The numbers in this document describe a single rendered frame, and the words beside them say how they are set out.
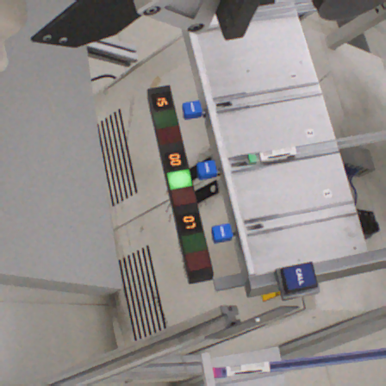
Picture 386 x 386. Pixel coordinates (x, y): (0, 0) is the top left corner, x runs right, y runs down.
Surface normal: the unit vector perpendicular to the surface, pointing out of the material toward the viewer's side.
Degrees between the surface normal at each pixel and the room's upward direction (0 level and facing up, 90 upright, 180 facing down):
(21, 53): 0
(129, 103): 90
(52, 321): 0
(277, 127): 43
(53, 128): 0
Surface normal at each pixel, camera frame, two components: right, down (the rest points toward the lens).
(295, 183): 0.05, -0.36
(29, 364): 0.70, -0.38
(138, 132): -0.68, -0.11
